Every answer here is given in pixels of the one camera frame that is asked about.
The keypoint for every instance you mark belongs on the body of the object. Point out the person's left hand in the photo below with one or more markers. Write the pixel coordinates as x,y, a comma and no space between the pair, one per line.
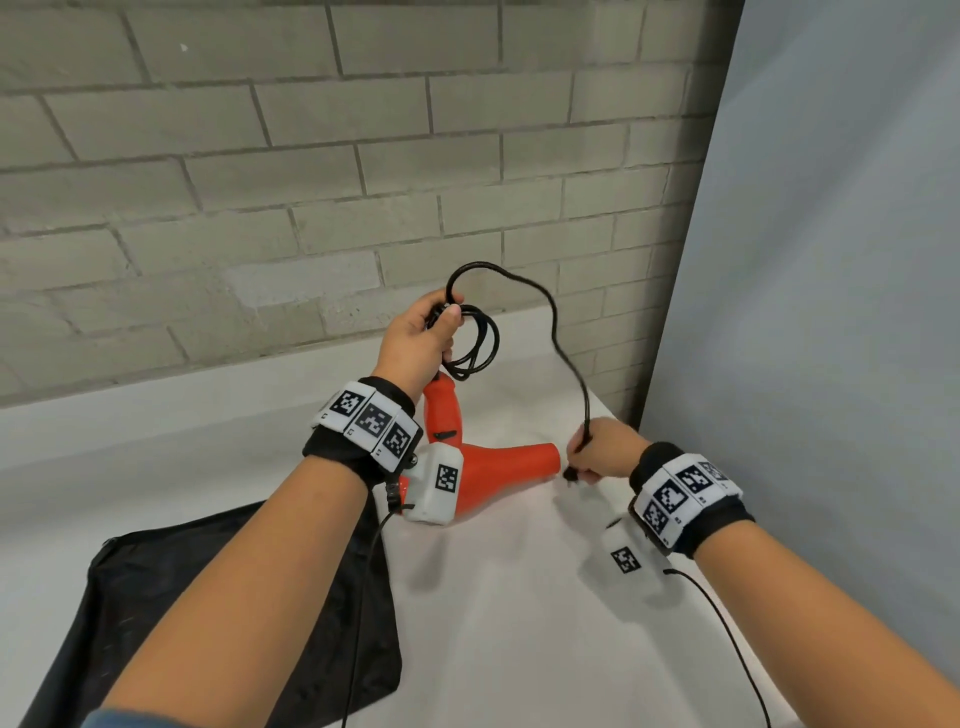
412,349

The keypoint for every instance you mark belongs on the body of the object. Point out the person's right hand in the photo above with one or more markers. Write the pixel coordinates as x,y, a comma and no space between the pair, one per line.
607,450

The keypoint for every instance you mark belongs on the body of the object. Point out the red hair dryer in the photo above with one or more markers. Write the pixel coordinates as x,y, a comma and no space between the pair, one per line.
495,472

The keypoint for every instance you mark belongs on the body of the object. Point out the black fabric drawstring bag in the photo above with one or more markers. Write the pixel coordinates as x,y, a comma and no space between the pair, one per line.
150,615

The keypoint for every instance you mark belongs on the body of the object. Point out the person's left forearm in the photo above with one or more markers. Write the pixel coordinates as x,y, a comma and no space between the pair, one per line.
240,600

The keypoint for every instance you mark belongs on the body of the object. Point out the person's right forearm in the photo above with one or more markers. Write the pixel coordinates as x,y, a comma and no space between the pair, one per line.
817,637

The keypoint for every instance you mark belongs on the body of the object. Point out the person's blue shirt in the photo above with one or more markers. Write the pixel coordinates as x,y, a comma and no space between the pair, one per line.
127,720

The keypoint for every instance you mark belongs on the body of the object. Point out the left wristband with marker tiles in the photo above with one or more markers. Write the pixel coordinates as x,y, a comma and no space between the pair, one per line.
367,431

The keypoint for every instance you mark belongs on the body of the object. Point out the wristband with marker tiles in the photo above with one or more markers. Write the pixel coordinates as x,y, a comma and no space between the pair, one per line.
367,431
690,499

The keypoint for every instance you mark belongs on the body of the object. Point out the right wristband with marker tiles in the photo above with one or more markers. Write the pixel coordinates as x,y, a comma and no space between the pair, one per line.
690,499

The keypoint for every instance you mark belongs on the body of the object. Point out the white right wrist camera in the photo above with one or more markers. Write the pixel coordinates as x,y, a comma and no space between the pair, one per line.
626,559

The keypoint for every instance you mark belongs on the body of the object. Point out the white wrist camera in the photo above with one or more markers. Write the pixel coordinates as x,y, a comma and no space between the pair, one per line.
435,484
626,559

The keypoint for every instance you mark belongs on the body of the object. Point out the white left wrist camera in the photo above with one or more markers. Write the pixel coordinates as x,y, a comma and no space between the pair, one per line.
435,484

